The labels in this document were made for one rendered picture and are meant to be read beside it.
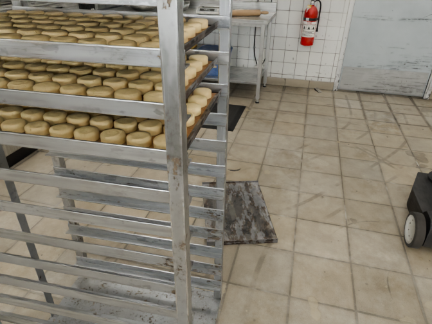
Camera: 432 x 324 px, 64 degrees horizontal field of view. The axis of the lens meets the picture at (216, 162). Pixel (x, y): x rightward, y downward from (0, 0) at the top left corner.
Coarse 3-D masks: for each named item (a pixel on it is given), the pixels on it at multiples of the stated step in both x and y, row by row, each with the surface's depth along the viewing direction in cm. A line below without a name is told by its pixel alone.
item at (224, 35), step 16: (224, 0) 87; (224, 32) 91; (224, 48) 93; (224, 80) 97; (224, 112) 102; (224, 128) 105; (224, 160) 110; (224, 176) 113; (224, 192) 117; (224, 208) 122
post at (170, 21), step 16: (160, 0) 47; (176, 0) 47; (160, 16) 48; (176, 16) 48; (160, 32) 49; (176, 32) 49; (160, 48) 50; (176, 48) 50; (176, 64) 51; (176, 80) 52; (176, 96) 54; (176, 112) 55; (176, 128) 56; (176, 144) 58; (176, 160) 60; (176, 176) 61; (176, 192) 63; (176, 208) 65; (176, 224) 67; (176, 240) 69; (176, 256) 71; (176, 272) 74; (176, 288) 76; (176, 304) 79
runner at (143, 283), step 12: (0, 252) 93; (24, 264) 88; (36, 264) 87; (48, 264) 86; (60, 264) 86; (84, 276) 86; (96, 276) 85; (108, 276) 84; (120, 276) 83; (132, 276) 86; (144, 288) 83; (156, 288) 82; (168, 288) 81; (192, 288) 83
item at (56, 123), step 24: (192, 96) 89; (0, 120) 74; (24, 120) 74; (48, 120) 76; (72, 120) 75; (96, 120) 75; (120, 120) 75; (144, 120) 75; (192, 120) 78; (120, 144) 69; (144, 144) 68
